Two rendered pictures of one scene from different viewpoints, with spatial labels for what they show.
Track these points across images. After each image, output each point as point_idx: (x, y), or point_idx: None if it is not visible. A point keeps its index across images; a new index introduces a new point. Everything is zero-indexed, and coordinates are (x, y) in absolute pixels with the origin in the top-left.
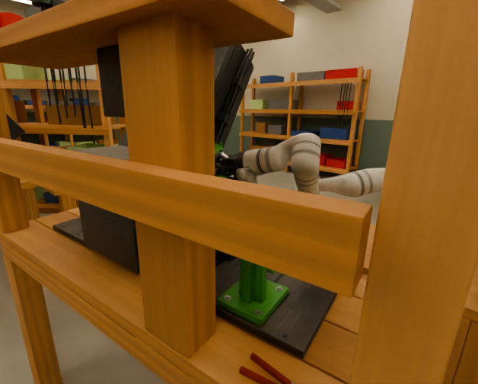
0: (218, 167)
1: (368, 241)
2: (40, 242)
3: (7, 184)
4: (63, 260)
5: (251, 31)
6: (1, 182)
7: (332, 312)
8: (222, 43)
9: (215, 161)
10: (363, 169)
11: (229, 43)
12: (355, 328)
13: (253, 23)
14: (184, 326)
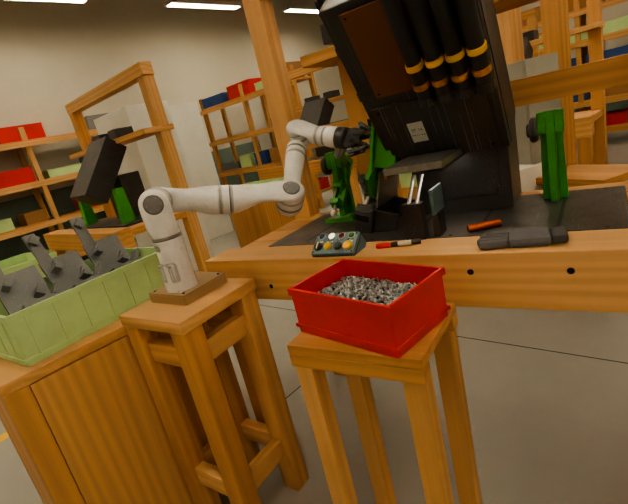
0: (367, 137)
1: (209, 296)
2: (590, 188)
3: None
4: (524, 194)
5: (321, 64)
6: None
7: None
8: (337, 57)
9: (367, 130)
10: (217, 185)
11: (333, 58)
12: (293, 230)
13: (320, 66)
14: None
